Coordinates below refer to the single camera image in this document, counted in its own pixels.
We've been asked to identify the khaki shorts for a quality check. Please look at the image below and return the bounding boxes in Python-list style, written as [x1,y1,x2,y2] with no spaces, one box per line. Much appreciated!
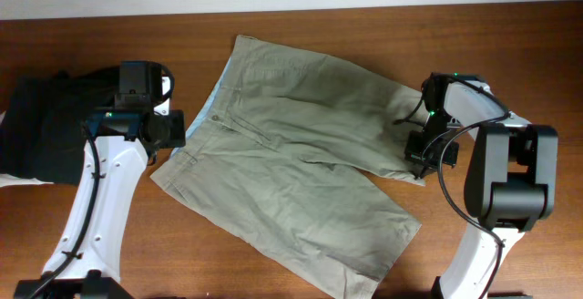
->
[151,36,421,298]

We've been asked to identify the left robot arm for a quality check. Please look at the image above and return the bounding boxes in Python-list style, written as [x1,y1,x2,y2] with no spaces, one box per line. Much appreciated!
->
[14,110,185,298]

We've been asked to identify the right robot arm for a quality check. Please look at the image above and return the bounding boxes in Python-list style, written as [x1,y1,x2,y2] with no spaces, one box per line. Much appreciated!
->
[404,73,558,299]

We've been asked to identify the black folded garment beneath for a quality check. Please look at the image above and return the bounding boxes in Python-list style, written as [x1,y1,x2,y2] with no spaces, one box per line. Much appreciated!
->
[50,66,120,84]

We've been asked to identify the dark folded garment top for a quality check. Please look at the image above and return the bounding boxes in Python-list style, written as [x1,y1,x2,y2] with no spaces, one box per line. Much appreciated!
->
[1,76,118,185]

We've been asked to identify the white cloth under pile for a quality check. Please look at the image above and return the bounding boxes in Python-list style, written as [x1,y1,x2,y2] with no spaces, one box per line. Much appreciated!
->
[1,110,50,187]

